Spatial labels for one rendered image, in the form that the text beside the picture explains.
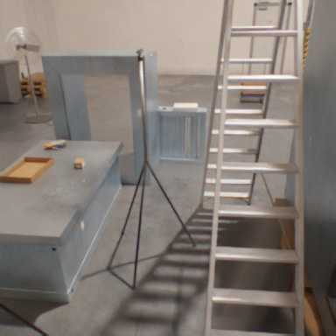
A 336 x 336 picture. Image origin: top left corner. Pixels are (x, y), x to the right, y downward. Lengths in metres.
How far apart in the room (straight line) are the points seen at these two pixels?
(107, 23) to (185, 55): 2.82
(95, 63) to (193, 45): 7.81
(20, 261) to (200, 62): 9.70
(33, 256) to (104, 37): 10.13
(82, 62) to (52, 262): 2.22
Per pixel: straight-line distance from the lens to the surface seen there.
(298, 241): 1.81
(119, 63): 3.69
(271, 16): 11.33
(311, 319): 2.51
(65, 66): 3.94
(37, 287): 2.77
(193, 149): 4.63
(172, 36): 11.43
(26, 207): 2.72
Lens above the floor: 2.00
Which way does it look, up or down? 26 degrees down
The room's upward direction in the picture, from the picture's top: 1 degrees counter-clockwise
